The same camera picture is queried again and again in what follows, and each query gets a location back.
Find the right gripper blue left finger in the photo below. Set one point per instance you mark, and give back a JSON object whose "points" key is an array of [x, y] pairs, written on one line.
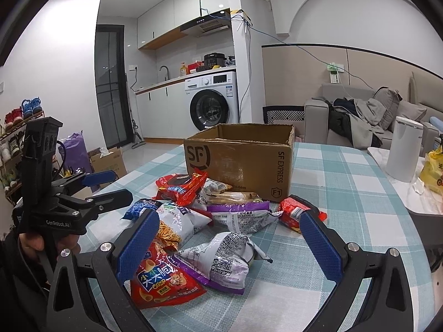
{"points": [[133, 243]]}

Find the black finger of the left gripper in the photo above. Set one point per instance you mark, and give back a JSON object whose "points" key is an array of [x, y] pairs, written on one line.
{"points": [[107, 202]]}

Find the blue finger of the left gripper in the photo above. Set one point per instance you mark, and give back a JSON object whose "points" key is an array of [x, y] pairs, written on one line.
{"points": [[99, 178]]}

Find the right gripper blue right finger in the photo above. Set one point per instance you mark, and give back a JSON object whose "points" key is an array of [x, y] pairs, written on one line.
{"points": [[325, 244]]}

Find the red crisp snack bag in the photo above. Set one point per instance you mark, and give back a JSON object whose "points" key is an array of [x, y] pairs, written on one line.
{"points": [[160, 282]]}

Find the white noodle snack bag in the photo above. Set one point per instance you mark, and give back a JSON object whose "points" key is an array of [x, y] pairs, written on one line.
{"points": [[178, 225]]}

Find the red black biscuit packet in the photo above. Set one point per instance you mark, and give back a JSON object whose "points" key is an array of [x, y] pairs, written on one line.
{"points": [[179, 188]]}

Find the purple white snack bag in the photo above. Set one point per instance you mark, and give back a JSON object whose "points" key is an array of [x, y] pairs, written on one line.
{"points": [[223, 263]]}

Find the beige cookie bread packet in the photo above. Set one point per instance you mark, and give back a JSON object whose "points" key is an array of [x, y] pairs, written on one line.
{"points": [[228, 198]]}

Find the person's left hand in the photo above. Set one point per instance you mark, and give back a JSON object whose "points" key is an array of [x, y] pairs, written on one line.
{"points": [[33, 244]]}

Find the purple plastic bag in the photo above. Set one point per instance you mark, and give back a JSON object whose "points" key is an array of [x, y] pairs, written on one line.
{"points": [[75, 154]]}

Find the red barcode snack packet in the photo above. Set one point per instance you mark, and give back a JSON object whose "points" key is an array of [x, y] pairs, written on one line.
{"points": [[291, 209]]}

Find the shoe rack with shoes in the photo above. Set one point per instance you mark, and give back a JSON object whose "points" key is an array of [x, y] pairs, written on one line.
{"points": [[12, 144]]}

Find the purple silver snack bag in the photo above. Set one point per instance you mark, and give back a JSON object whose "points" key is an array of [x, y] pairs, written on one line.
{"points": [[247, 218]]}

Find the white marble side table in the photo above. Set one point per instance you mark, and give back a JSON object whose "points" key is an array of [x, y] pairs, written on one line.
{"points": [[415, 196]]}

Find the SF Express cardboard box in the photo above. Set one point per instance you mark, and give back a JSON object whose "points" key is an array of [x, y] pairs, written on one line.
{"points": [[250, 157]]}

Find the white cylindrical trash bin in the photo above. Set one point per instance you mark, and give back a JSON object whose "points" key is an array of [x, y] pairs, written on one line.
{"points": [[405, 149]]}

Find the yellow plastic bag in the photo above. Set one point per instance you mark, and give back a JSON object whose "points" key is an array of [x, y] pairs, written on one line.
{"points": [[432, 172]]}

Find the black glass door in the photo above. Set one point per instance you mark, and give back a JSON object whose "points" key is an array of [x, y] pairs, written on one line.
{"points": [[111, 86]]}

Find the pile of clothes on sofa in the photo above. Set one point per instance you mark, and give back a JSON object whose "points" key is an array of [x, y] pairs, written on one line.
{"points": [[357, 121]]}

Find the white front-load washing machine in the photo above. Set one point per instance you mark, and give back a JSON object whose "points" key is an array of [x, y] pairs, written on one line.
{"points": [[213, 99]]}

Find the black patterned basket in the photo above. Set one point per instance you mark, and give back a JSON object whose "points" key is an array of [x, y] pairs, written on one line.
{"points": [[277, 113]]}

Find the black rice cooker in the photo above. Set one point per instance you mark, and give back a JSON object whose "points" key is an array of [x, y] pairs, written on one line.
{"points": [[214, 59]]}

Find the grey sofa cushion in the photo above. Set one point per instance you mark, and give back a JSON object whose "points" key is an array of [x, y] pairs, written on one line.
{"points": [[390, 99]]}

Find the white kitchen cabinets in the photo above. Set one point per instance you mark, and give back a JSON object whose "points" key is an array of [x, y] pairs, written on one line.
{"points": [[160, 25]]}

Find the white power strip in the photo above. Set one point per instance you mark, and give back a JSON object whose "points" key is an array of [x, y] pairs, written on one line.
{"points": [[335, 70]]}

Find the range hood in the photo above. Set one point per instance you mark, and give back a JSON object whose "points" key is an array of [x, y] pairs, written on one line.
{"points": [[211, 23]]}

